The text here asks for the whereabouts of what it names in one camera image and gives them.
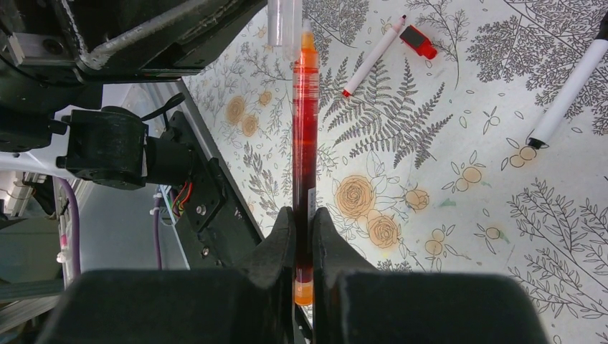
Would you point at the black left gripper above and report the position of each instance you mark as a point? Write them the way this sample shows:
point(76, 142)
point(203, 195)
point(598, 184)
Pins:
point(41, 47)

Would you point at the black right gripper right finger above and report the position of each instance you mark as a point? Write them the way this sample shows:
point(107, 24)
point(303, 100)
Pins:
point(358, 303)

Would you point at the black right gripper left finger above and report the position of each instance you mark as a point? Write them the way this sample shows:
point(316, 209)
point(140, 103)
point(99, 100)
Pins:
point(249, 303)

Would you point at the clear pen cap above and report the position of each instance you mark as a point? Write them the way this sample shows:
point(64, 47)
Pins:
point(284, 23)

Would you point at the orange red pen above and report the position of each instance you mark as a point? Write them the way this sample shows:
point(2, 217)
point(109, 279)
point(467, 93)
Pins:
point(306, 87)

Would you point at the white marker black tip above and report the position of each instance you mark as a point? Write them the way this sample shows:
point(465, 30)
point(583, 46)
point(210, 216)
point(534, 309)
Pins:
point(553, 117)

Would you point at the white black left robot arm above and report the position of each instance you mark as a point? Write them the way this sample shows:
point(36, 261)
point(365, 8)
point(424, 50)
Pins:
point(109, 146)

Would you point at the white marker red end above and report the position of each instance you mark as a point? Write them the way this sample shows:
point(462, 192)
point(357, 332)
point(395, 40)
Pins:
point(373, 56)

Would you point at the floral table mat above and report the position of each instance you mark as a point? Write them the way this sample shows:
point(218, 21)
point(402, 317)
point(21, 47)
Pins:
point(426, 166)

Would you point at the red marker cap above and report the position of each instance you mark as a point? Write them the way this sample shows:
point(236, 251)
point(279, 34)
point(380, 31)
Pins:
point(416, 40)

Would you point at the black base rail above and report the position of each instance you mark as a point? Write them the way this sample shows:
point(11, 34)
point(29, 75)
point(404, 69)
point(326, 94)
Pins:
point(215, 229)

